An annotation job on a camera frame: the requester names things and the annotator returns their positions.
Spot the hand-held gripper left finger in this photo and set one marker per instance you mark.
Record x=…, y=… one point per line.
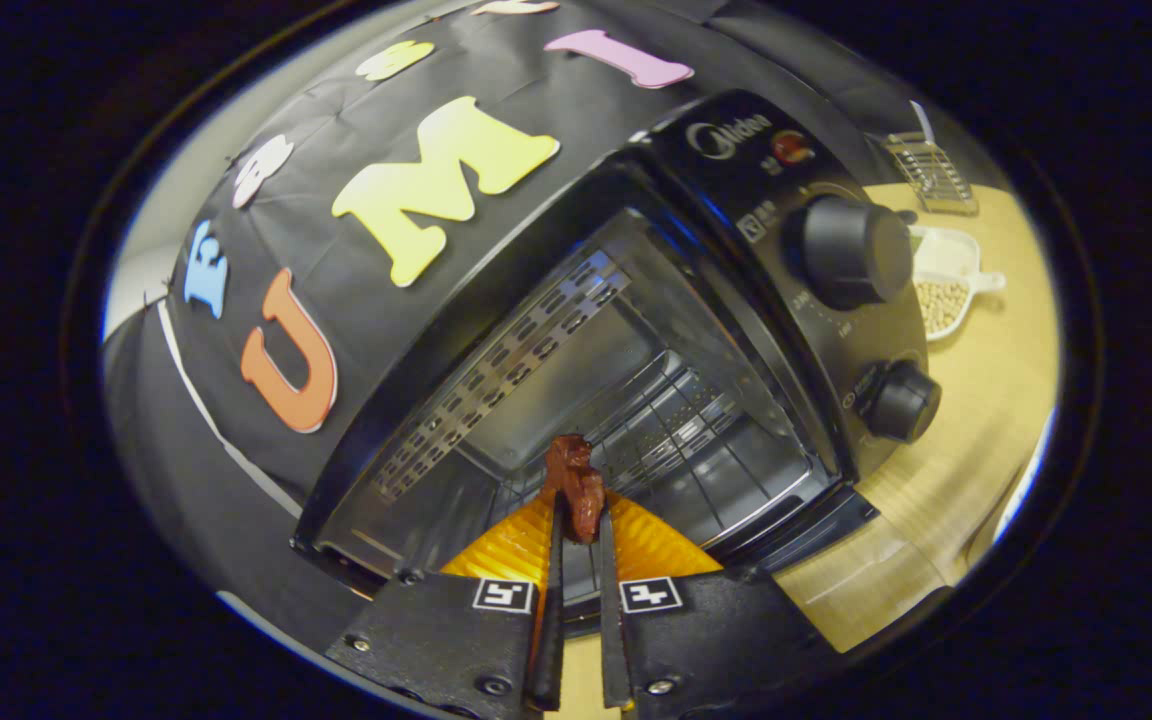
x=548, y=640

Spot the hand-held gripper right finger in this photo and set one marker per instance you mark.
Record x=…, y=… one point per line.
x=614, y=640

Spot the brown chicken drumstick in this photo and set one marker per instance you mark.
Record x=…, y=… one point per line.
x=576, y=485

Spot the black toaster oven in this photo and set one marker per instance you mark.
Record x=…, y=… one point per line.
x=806, y=330

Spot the white divided spice dish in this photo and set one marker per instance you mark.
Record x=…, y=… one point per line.
x=941, y=300

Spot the white spoon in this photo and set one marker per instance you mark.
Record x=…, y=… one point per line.
x=923, y=122

